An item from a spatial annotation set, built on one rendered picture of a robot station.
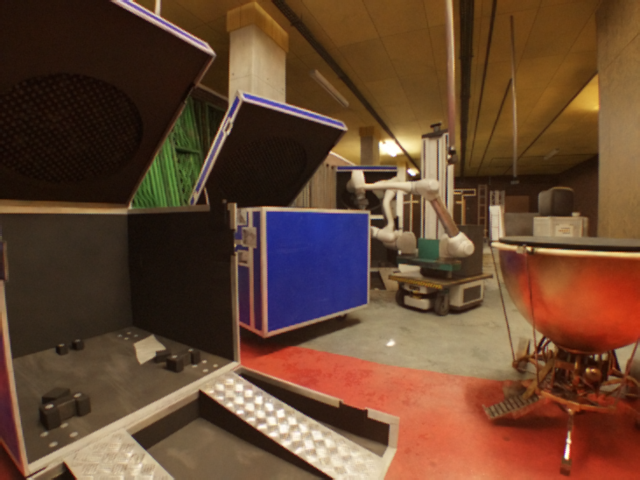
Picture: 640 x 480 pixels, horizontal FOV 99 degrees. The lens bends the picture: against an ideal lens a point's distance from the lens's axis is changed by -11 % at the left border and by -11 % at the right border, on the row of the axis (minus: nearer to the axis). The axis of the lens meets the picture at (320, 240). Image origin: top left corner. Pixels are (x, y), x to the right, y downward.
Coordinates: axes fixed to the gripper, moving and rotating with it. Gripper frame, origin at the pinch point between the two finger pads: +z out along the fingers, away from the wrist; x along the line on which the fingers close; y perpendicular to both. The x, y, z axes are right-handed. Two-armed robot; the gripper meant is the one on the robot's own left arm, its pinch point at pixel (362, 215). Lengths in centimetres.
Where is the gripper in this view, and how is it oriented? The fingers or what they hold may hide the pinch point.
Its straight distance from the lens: 260.3
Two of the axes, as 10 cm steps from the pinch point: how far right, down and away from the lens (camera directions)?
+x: 7.3, -0.4, 6.8
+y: 6.7, -1.3, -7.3
